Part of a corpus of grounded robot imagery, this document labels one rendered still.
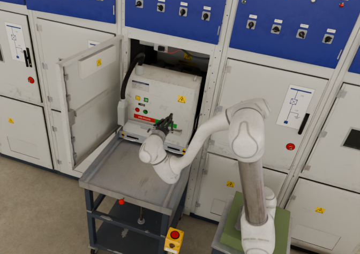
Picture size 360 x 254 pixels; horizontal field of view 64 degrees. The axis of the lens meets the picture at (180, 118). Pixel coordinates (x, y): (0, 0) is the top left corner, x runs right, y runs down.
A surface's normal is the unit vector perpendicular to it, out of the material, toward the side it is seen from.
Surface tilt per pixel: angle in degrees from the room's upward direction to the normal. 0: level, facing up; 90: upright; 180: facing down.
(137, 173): 0
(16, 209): 0
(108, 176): 0
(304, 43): 90
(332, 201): 90
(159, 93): 90
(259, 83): 90
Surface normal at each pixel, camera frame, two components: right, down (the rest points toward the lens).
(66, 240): 0.11, -0.83
